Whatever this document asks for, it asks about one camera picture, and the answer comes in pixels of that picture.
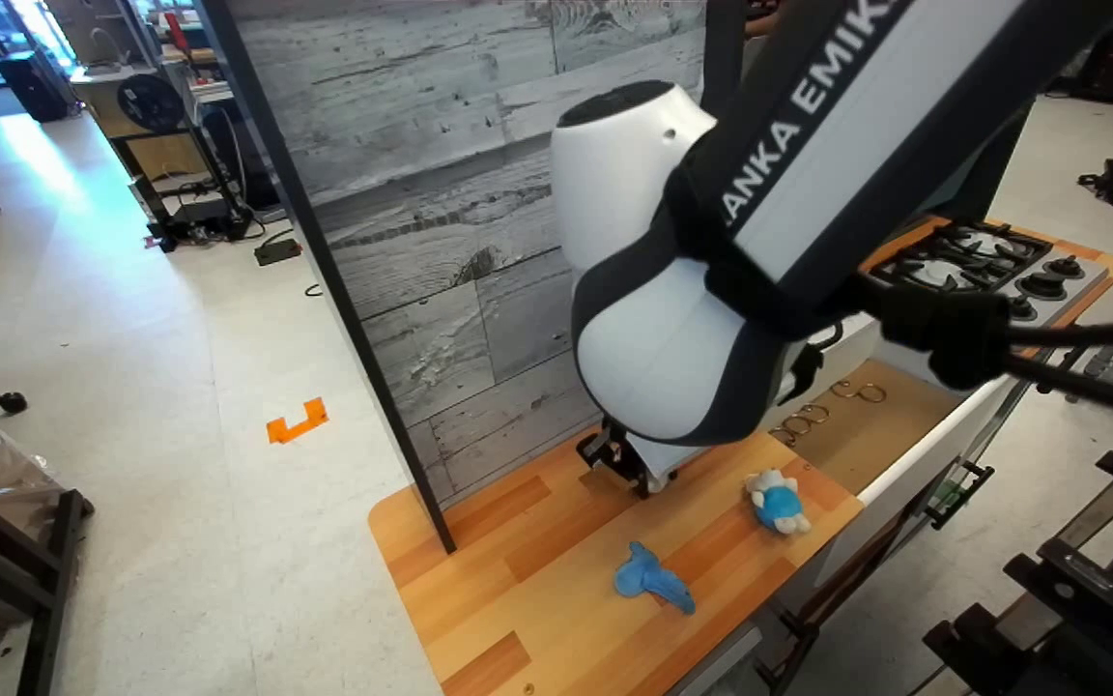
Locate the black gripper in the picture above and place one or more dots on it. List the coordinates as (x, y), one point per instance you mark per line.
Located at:
(646, 465)

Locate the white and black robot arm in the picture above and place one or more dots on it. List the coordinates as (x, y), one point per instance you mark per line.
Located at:
(713, 245)

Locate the white and blue plush doll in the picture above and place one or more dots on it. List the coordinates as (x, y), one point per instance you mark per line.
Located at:
(779, 503)

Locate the white toy sink basin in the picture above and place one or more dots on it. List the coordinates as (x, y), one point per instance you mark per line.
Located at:
(880, 418)

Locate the orange tape floor marker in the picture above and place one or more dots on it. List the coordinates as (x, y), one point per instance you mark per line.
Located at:
(283, 429)

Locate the grey wood-pattern backdrop panel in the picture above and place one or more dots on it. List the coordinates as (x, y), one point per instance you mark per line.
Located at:
(410, 144)

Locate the grey toy stove top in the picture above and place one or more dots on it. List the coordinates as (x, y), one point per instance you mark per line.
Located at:
(981, 277)

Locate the black equipment frame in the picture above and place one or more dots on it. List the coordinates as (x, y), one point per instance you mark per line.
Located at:
(1071, 626)

